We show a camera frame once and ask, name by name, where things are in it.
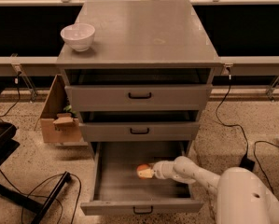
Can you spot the grey top drawer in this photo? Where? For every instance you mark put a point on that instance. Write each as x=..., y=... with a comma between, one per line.
x=138, y=97

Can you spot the black chair base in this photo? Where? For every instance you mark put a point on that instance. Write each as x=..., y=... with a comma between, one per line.
x=35, y=166

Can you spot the orange fruit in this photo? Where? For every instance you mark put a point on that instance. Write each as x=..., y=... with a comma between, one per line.
x=142, y=166

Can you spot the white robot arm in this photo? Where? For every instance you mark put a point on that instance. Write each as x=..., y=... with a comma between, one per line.
x=241, y=197

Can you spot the grey middle drawer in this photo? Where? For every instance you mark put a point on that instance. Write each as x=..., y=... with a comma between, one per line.
x=141, y=131

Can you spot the grey open bottom drawer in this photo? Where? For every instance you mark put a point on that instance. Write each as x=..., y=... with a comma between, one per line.
x=119, y=191

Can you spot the grey metal railing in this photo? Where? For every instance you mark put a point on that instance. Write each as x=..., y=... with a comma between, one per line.
x=24, y=62

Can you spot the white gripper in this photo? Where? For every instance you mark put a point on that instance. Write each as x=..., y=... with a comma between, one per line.
x=160, y=170

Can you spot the grey drawer cabinet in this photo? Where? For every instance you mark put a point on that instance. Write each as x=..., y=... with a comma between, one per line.
x=141, y=43

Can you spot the cardboard box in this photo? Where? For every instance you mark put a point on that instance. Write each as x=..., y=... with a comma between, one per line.
x=58, y=126

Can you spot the white ceramic bowl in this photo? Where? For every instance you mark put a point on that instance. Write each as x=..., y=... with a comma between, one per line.
x=78, y=36

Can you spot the black power adapter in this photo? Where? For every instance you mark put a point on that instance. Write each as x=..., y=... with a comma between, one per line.
x=247, y=163

